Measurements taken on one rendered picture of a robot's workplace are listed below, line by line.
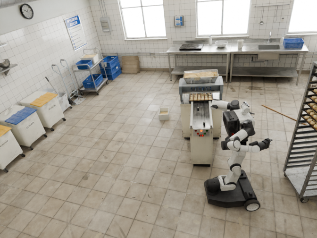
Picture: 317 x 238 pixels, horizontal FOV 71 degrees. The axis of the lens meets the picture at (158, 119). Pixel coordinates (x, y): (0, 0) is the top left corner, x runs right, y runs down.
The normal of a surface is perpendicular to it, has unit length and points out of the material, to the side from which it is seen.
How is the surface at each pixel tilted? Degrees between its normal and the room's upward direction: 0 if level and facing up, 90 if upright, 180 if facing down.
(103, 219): 0
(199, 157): 90
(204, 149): 90
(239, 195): 0
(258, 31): 90
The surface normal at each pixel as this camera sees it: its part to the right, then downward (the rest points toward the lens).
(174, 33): -0.33, 0.57
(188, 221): -0.12, -0.82
